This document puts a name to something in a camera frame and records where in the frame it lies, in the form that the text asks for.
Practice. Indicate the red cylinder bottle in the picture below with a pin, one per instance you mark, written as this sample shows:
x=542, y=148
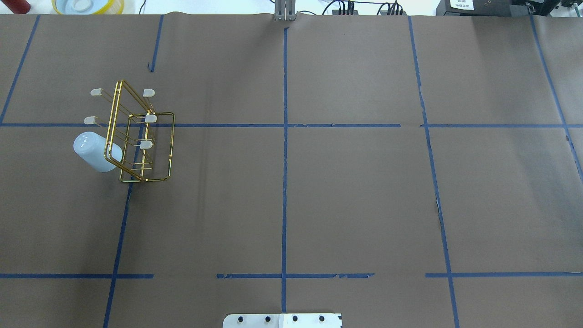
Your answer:
x=17, y=6

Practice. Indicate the black computer box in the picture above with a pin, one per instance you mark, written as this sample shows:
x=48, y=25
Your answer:
x=495, y=8

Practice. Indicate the aluminium frame post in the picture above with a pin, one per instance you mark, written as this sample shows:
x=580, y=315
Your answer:
x=285, y=10

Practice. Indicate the light blue plastic cup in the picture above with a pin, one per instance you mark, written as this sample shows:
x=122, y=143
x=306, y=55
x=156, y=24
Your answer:
x=91, y=148

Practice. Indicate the gold wire cup holder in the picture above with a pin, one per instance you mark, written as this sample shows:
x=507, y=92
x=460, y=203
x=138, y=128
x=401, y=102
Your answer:
x=139, y=139

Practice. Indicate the yellow bowl with blue plate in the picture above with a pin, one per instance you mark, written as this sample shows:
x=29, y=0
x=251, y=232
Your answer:
x=88, y=7

